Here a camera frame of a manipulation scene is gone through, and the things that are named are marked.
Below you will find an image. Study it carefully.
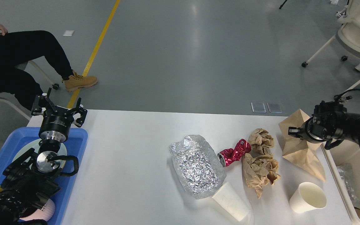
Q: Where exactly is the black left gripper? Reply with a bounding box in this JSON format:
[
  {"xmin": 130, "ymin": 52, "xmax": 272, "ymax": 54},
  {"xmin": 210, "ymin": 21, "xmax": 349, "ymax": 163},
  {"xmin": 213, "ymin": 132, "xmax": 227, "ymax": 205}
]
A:
[{"xmin": 31, "ymin": 88, "xmax": 88, "ymax": 143}]

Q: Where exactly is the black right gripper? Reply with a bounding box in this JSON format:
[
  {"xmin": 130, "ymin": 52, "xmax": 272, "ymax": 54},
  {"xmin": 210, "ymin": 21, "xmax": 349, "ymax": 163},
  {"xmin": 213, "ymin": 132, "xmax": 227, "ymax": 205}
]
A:
[{"xmin": 288, "ymin": 117, "xmax": 326, "ymax": 143}]

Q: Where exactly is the brown paper bag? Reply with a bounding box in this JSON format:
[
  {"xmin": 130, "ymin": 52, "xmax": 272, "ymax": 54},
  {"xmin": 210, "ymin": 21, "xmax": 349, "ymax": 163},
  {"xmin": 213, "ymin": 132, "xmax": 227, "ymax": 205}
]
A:
[
  {"xmin": 278, "ymin": 109, "xmax": 326, "ymax": 182},
  {"xmin": 242, "ymin": 153, "xmax": 281, "ymax": 198}
]

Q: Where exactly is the small brown paper ball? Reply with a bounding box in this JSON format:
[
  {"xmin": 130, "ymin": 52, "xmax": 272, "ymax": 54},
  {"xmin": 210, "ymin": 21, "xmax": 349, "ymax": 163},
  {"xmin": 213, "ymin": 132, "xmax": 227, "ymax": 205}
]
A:
[{"xmin": 248, "ymin": 128, "xmax": 275, "ymax": 155}]

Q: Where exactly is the green plate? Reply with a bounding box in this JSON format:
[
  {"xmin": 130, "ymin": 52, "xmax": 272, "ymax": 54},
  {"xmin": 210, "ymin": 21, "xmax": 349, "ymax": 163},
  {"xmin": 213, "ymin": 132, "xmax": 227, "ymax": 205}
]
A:
[{"xmin": 12, "ymin": 139, "xmax": 67, "ymax": 162}]

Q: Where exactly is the white paper cup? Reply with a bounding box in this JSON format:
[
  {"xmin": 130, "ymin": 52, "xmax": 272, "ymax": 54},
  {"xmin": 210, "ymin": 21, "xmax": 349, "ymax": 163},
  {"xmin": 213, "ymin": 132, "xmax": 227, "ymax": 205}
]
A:
[
  {"xmin": 212, "ymin": 182, "xmax": 252, "ymax": 222},
  {"xmin": 289, "ymin": 182, "xmax": 327, "ymax": 213}
]

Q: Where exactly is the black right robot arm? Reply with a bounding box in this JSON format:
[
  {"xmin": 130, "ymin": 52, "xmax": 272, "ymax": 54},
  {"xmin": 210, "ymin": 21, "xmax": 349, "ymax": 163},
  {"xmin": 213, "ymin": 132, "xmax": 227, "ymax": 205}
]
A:
[{"xmin": 288, "ymin": 92, "xmax": 360, "ymax": 150}]

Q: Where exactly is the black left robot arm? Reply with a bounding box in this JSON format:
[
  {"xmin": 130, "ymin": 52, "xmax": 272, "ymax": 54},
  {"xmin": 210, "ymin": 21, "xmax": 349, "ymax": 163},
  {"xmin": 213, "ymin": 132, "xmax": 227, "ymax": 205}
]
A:
[{"xmin": 0, "ymin": 89, "xmax": 88, "ymax": 225}]

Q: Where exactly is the tan work boot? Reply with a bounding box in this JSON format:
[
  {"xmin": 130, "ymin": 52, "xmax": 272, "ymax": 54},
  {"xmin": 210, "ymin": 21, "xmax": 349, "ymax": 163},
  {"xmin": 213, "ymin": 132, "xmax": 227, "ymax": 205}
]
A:
[{"xmin": 62, "ymin": 70, "xmax": 98, "ymax": 92}]

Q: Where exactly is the right clear floor plate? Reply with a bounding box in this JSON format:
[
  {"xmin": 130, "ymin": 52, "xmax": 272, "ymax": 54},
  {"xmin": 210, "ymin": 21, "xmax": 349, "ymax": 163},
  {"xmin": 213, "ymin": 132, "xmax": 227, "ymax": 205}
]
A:
[{"xmin": 267, "ymin": 102, "xmax": 283, "ymax": 113}]

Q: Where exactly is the clear floor plate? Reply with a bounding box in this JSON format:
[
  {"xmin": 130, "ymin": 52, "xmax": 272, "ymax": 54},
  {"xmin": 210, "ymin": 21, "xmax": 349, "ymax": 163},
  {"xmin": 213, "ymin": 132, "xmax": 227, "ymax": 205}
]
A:
[
  {"xmin": 251, "ymin": 102, "xmax": 266, "ymax": 113},
  {"xmin": 267, "ymin": 102, "xmax": 283, "ymax": 113}
]

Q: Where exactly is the blue plastic tray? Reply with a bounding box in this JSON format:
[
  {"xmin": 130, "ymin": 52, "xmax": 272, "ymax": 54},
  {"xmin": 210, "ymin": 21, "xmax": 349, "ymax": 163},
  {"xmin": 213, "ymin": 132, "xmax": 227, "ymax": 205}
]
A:
[{"xmin": 0, "ymin": 127, "xmax": 88, "ymax": 225}]

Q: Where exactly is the left clear floor plate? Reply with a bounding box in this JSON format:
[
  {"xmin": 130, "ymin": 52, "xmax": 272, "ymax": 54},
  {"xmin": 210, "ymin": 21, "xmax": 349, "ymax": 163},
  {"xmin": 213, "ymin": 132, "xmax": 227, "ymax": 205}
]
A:
[{"xmin": 251, "ymin": 102, "xmax": 266, "ymax": 113}]

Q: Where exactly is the clear plastic in bin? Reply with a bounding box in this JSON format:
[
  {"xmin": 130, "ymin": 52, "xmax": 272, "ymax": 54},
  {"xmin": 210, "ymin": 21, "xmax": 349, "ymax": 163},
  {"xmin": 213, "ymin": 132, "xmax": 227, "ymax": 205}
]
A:
[{"xmin": 336, "ymin": 163, "xmax": 360, "ymax": 210}]

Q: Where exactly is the crushed red can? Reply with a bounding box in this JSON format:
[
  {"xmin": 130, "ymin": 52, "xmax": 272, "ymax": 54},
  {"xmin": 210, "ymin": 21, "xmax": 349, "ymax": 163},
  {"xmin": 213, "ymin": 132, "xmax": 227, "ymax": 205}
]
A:
[{"xmin": 217, "ymin": 139, "xmax": 252, "ymax": 168}]

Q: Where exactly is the white paper scrap on floor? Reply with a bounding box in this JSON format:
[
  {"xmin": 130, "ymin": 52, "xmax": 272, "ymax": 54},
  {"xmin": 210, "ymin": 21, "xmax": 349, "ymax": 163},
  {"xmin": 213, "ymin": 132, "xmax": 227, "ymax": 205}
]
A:
[{"xmin": 63, "ymin": 30, "xmax": 75, "ymax": 37}]

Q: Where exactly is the beige plastic bin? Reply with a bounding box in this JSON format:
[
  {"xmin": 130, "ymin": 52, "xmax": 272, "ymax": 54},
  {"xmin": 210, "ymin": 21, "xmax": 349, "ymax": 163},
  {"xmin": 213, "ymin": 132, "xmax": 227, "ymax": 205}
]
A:
[{"xmin": 323, "ymin": 140, "xmax": 360, "ymax": 225}]

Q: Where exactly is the seated person in black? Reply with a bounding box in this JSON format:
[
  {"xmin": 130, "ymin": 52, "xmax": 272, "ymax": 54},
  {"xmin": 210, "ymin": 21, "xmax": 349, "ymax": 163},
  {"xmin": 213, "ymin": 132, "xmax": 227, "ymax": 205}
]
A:
[{"xmin": 0, "ymin": 24, "xmax": 74, "ymax": 111}]

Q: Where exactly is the crumpled aluminium foil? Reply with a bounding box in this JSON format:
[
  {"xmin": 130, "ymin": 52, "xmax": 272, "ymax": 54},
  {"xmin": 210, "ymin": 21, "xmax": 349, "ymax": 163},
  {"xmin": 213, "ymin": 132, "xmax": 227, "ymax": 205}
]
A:
[{"xmin": 169, "ymin": 134, "xmax": 226, "ymax": 199}]

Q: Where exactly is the pink HOME mug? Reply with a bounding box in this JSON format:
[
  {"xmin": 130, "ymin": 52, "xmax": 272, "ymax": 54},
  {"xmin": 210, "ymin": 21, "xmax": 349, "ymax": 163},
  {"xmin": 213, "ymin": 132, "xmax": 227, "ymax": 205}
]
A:
[{"xmin": 20, "ymin": 198, "xmax": 55, "ymax": 221}]

